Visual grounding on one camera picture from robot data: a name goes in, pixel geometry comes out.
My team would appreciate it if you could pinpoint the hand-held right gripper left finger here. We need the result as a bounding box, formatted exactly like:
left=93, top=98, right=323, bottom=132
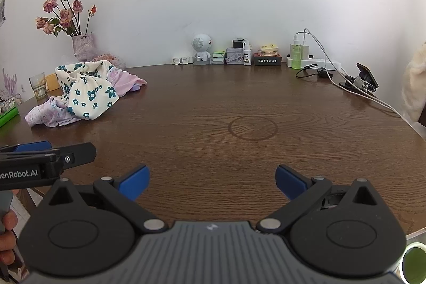
left=48, top=164, right=169, bottom=235

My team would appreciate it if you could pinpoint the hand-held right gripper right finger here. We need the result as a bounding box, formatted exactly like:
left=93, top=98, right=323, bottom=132
left=256, top=164, right=380, bottom=236

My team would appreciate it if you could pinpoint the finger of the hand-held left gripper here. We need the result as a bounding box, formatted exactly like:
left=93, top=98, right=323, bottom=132
left=0, top=141, right=53, bottom=155
left=59, top=142, right=97, bottom=169

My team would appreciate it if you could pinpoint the cream garment with teal flowers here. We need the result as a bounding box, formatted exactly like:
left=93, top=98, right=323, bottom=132
left=55, top=60, right=120, bottom=120

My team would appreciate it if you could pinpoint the person's left hand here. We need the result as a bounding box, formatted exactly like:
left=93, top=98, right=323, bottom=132
left=0, top=208, right=19, bottom=252

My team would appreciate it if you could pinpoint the lilac floral garment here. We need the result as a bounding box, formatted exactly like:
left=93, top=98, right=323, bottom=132
left=25, top=95, right=84, bottom=128

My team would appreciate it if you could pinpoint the clear glass cup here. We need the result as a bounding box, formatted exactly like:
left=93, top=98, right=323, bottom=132
left=28, top=72, right=47, bottom=101

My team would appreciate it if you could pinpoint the yellow mug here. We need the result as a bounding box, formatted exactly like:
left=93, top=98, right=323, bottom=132
left=44, top=72, right=62, bottom=92

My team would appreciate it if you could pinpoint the dried lavender bunch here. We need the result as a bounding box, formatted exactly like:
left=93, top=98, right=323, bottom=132
left=0, top=67, right=17, bottom=99

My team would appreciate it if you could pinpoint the clear bag with orange contents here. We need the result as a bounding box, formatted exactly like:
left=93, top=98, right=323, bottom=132
left=93, top=52, right=126, bottom=70

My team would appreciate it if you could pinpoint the lilac wrapped vase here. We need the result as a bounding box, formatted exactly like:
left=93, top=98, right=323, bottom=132
left=72, top=32, right=97, bottom=62

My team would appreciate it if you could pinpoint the black phone holder clamp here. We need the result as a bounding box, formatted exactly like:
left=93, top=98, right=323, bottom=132
left=338, top=74, right=379, bottom=93

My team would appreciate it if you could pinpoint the white power strip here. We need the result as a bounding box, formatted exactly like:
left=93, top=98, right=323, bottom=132
left=286, top=54, right=343, bottom=71

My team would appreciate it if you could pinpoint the red and black box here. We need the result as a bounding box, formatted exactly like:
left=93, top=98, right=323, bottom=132
left=252, top=53, right=283, bottom=66

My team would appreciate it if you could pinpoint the green spray bottle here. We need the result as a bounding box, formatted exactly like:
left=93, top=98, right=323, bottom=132
left=290, top=32, right=302, bottom=70

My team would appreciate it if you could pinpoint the black phone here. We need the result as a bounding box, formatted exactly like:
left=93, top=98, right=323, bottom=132
left=356, top=62, right=379, bottom=90

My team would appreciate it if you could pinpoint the grey floral tin box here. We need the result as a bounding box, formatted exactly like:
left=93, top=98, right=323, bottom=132
left=225, top=47, right=245, bottom=65

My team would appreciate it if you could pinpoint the green round container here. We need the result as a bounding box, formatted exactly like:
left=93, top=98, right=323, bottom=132
left=401, top=241, right=426, bottom=284

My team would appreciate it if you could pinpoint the white round robot speaker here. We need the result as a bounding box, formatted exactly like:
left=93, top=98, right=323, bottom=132
left=191, top=34, right=214, bottom=66

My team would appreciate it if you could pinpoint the cream fluffy coat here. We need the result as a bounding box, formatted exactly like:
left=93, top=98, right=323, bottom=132
left=401, top=41, right=426, bottom=124

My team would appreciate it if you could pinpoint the white cable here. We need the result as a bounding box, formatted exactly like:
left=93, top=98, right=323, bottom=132
left=294, top=27, right=408, bottom=118

